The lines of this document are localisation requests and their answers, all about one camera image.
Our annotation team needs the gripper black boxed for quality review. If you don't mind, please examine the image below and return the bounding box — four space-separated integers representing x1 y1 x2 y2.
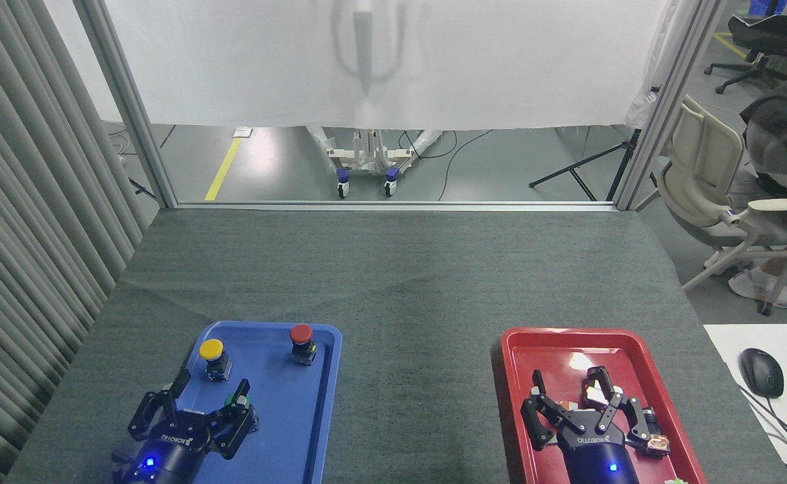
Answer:
521 366 654 484
119 368 259 484

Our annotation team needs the yellow push button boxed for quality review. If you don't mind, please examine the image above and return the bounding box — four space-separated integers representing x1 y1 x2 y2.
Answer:
199 339 233 382

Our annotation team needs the red push button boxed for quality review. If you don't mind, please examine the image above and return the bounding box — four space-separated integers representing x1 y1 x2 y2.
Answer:
290 324 318 367

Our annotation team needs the red plastic tray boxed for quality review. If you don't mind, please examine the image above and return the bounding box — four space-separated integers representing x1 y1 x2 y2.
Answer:
501 327 707 484

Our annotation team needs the blue plastic tray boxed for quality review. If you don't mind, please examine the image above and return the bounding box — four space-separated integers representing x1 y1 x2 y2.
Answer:
139 321 343 484

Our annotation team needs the white desk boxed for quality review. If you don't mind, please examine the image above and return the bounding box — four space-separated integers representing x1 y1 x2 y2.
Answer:
702 324 787 484

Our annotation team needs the black computer mouse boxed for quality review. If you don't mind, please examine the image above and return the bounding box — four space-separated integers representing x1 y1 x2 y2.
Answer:
739 348 786 399

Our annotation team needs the dark grey felt table cover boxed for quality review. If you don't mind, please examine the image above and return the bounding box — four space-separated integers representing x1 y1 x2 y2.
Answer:
3 207 787 484

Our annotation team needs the black tripod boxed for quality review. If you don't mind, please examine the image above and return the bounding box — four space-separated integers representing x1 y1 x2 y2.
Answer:
528 86 660 202

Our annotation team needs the grey pleated curtain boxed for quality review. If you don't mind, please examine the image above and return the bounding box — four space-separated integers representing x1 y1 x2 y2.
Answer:
0 0 150 484

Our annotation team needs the beige office chair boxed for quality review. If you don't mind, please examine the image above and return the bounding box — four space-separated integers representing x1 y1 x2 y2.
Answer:
635 94 787 317

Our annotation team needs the white stand on wheels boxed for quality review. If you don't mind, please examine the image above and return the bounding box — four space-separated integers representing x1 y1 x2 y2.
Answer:
306 128 445 200

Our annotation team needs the person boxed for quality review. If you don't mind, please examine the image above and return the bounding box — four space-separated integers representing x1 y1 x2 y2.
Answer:
729 59 787 310

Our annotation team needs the white hanging sheet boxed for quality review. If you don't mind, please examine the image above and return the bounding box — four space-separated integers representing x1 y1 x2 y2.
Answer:
44 0 696 132

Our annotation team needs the black office chair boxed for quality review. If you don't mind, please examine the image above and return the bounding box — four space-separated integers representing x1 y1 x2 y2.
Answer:
704 9 787 95

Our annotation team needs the black white switch block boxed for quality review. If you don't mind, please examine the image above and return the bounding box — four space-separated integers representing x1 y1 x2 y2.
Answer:
581 367 613 408

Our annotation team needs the black switch with copper contacts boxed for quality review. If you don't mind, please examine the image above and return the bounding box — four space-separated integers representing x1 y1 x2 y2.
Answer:
638 405 671 459

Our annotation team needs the grey desk cable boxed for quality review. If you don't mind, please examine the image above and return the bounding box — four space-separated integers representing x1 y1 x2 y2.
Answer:
735 382 787 473

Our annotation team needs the silver frame crossbar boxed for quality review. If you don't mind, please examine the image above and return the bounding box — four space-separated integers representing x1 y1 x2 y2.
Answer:
158 200 620 213

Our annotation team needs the black floor cable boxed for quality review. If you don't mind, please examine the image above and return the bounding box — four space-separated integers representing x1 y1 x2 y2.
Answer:
399 129 495 202

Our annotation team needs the silver frame post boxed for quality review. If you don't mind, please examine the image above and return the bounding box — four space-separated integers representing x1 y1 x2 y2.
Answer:
74 0 179 208
611 0 731 211

